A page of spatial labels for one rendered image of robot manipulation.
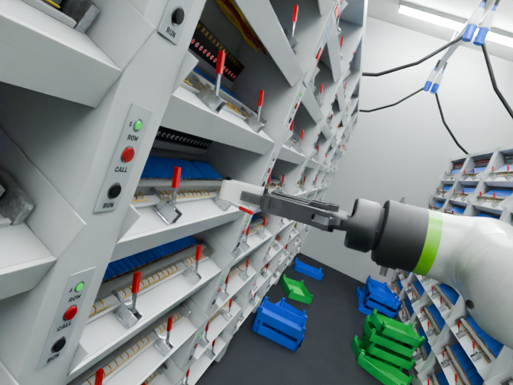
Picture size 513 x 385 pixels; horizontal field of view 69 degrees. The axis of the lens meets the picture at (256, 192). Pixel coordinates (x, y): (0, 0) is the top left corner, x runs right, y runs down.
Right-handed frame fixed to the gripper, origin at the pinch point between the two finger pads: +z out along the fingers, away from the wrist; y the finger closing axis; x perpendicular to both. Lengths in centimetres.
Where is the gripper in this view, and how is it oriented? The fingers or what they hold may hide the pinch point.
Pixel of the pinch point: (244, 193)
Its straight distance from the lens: 58.5
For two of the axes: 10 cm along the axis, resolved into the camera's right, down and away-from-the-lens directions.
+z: -9.4, -2.5, 2.3
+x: 2.3, -9.7, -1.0
